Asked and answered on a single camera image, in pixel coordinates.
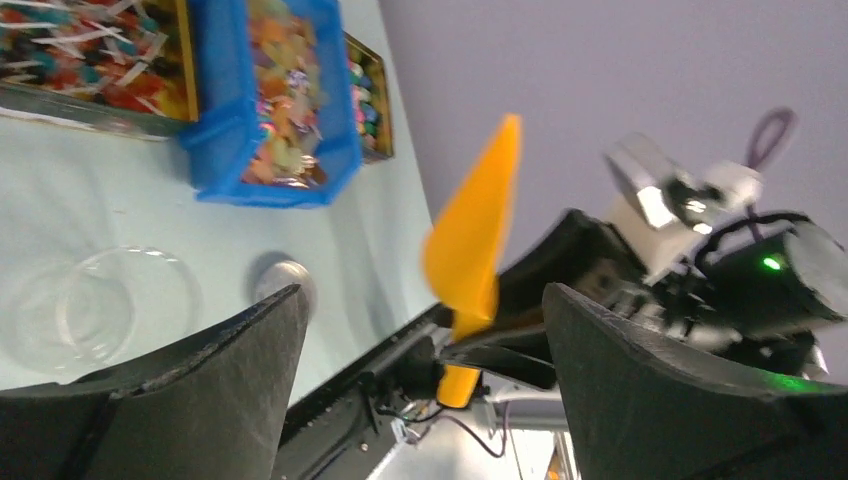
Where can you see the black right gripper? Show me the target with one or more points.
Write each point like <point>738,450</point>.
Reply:
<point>557,319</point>

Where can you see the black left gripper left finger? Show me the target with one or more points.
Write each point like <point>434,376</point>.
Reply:
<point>209,406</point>

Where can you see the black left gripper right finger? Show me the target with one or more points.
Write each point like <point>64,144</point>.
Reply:
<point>640,405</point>

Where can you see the orange plastic scoop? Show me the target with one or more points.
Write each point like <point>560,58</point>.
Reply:
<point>461,253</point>

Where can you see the clear plastic jar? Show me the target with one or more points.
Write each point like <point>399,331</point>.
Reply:
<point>66,319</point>

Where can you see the tin of colourful cube candies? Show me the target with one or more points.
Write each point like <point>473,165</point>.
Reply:
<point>371,101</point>

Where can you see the blue bin of candies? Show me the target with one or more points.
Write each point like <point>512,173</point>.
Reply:
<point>277,125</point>

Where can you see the silver metal jar lid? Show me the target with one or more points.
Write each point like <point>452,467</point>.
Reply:
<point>283,273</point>

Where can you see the tin of lollipops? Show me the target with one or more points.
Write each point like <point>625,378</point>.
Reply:
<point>122,67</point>

